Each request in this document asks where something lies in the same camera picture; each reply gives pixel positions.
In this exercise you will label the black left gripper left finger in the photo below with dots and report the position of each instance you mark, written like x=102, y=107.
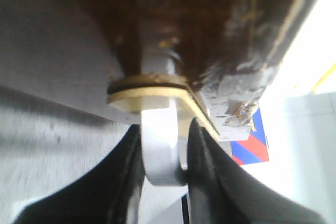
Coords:
x=109, y=193

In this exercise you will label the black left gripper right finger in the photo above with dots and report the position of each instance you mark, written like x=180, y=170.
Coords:
x=220, y=191

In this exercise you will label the dark wooden drawer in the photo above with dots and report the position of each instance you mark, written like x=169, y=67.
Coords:
x=225, y=53

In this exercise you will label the red blue striped object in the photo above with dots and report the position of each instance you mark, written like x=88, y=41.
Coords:
x=254, y=149

